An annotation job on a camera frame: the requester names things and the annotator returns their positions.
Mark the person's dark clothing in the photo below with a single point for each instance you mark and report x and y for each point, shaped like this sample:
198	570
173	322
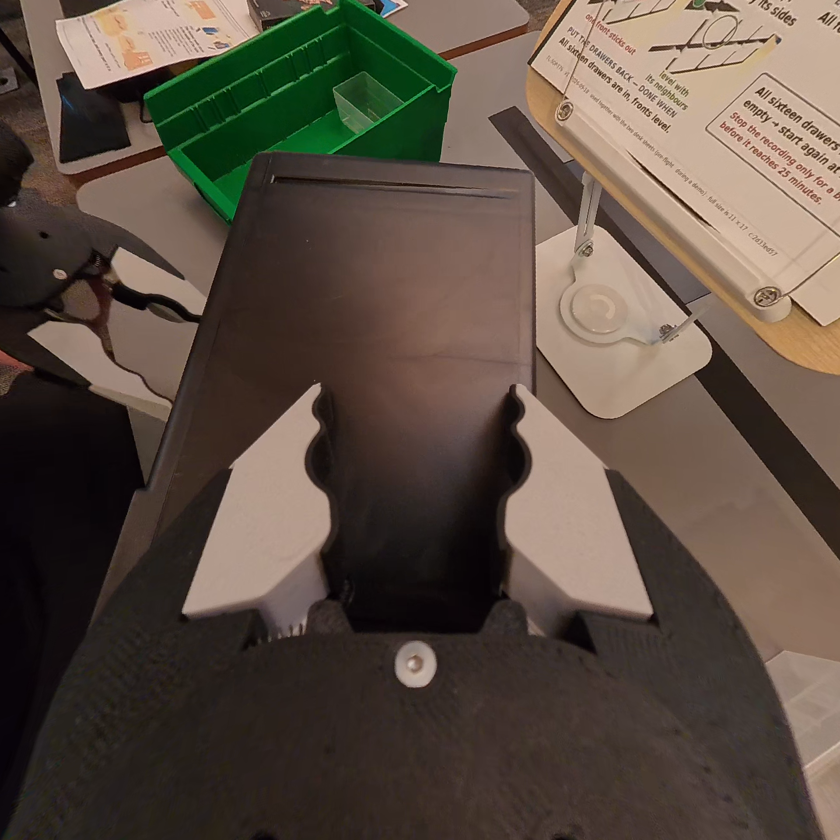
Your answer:
52	558

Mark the translucent plastic box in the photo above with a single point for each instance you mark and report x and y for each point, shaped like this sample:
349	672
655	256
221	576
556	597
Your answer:
814	722

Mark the small clear plastic drawer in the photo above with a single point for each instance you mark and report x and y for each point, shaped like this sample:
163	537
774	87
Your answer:
367	105

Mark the green plastic bin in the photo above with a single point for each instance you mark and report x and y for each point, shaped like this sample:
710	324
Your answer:
203	157

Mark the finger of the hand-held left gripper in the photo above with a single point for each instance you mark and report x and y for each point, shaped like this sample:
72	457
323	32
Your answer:
157	282
79	354

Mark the printed paper leaflet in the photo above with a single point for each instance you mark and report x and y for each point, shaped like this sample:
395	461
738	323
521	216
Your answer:
131	39

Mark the black drawer cabinet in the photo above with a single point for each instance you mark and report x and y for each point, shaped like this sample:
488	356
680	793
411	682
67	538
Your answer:
394	275

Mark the white instruction sheet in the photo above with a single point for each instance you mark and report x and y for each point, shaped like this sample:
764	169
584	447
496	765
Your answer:
709	98

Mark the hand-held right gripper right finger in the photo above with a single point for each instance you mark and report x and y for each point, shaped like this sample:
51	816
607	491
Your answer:
571	525

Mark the black pouch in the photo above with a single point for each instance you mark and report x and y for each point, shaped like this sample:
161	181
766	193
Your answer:
92	124

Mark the small black box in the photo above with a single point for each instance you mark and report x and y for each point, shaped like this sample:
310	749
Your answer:
289	13

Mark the blue printed paper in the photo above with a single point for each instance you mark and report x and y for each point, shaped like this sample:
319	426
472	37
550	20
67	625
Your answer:
394	6

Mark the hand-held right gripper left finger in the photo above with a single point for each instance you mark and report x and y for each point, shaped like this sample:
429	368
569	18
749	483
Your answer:
262	525

